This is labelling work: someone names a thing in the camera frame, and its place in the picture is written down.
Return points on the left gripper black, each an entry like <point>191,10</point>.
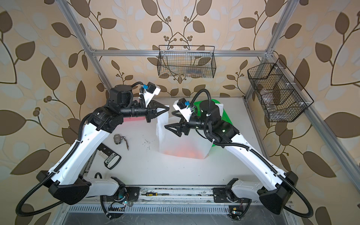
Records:
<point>152,112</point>

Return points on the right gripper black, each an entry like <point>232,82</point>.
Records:
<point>180,126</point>

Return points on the white printed plastic bag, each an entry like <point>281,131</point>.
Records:
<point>191,146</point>

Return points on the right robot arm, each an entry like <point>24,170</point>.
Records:
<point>278,191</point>

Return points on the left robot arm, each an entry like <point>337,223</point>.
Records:
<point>64,180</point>

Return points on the pink transparent storage box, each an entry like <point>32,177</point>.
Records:
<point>134,119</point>

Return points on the green plastic basket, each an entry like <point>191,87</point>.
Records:
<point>222,118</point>

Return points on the small metal connector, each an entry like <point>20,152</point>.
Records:
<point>118,139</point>

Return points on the black white handheld device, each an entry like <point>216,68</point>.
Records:
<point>111,158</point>

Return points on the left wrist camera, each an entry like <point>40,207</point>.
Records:
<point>147,92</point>

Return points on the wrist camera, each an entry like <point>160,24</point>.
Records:
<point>147,92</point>
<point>184,108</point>

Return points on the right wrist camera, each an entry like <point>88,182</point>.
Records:
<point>184,108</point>

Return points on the black wire basket back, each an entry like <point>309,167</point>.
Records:
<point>186,61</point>

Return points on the black wire basket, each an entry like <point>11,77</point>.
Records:
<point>282,96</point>
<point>186,61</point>

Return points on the screwdriver on rail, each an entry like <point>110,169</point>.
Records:
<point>152,194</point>

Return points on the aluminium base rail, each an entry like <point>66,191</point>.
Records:
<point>182,200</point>

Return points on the black wire basket right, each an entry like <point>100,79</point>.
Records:
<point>282,96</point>

